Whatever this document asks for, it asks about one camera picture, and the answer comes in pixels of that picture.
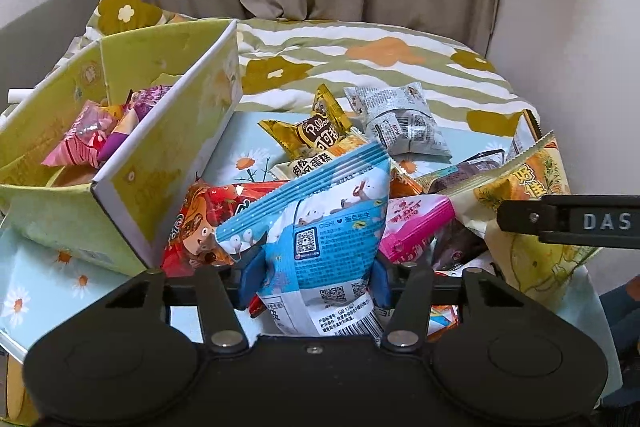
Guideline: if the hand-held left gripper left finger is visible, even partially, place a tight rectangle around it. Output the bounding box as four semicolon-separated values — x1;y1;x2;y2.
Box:
105;247;266;354

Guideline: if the light blue floral tablecloth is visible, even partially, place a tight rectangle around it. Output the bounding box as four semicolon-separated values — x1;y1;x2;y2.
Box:
0;109;611;363

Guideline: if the gold brown snack packet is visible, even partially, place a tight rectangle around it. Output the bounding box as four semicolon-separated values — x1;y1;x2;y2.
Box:
257;84;373;162

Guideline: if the green striped floral blanket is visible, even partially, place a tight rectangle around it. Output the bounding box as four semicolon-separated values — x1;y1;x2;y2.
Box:
50;0;543;142

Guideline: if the large yellow snack packet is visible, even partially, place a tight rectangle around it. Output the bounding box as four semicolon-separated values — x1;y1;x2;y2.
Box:
425;134;601;308

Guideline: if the dark purple snack packet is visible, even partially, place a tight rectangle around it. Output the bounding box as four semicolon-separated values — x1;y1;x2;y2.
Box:
432;227;493;273

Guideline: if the dark brown snack packet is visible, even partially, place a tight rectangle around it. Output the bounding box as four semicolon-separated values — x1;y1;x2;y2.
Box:
420;149;506;194

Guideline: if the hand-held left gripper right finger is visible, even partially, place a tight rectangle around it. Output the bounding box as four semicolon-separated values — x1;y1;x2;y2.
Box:
372;254;526;354

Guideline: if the grey newsprint snack packet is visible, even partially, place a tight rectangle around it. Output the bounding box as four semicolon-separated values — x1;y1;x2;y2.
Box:
344;83;453;158

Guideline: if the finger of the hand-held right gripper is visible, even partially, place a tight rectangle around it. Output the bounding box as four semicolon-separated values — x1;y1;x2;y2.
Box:
496;199;553;235

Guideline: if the light blue snack packet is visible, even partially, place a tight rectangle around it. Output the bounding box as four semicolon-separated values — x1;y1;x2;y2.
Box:
215;141;392;338

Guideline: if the red cartoon snack packet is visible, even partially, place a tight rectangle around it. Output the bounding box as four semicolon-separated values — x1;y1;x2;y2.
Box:
161;181;281;278

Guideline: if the green cardboard box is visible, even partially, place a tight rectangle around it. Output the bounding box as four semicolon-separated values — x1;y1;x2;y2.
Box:
0;19;244;275

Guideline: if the bright pink snack packet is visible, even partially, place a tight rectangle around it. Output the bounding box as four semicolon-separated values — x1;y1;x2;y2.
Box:
377;194;456;264

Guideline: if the grey headboard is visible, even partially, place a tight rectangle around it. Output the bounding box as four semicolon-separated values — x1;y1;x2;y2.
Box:
0;0;101;118

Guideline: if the silver orange-edged snack packet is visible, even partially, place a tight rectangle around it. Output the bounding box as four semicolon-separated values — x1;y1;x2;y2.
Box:
509;111;545;158

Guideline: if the colourful small snack packet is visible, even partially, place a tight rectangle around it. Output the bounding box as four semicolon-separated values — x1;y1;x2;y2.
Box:
427;304;458;343

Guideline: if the dark blue cloth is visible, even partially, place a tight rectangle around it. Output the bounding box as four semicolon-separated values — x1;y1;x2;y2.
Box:
597;284;640;358

